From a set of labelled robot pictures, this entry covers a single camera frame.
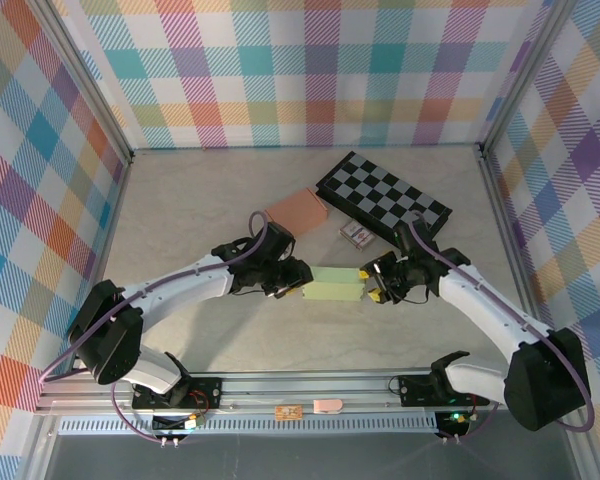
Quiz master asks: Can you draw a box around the green paper box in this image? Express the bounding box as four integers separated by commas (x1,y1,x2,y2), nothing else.
302,265,366,304

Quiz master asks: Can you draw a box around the aluminium side rail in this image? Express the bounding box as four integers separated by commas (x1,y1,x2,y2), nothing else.
67,154,136,376
477,144,554,369

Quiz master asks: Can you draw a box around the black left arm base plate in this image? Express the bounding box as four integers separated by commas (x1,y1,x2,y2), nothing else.
131,375,224,412

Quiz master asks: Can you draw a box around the small pink eraser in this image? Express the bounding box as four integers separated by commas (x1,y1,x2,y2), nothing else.
313,398,345,416

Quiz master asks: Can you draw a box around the grey slotted cable duct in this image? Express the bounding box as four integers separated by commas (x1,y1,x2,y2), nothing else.
57,417,439,437

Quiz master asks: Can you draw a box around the aluminium corner post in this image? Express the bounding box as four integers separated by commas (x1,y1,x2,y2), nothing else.
27,0,136,166
477,0,581,159

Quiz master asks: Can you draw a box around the black controller board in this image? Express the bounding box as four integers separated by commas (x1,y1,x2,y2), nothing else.
435,410,474,439
152,412,204,436

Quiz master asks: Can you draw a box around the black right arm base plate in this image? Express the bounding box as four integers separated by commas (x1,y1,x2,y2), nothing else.
397,373,491,407

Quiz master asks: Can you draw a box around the long aluminium frame rail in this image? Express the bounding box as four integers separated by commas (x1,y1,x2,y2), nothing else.
34,367,589,416

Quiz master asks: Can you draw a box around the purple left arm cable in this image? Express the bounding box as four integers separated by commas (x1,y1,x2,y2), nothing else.
39,210,271,444

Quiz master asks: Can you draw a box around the black grey folding chessboard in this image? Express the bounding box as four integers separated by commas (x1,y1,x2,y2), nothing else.
314,151,454,246

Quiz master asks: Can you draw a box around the playing card pack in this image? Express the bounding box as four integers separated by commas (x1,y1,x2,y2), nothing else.
338,219,377,250

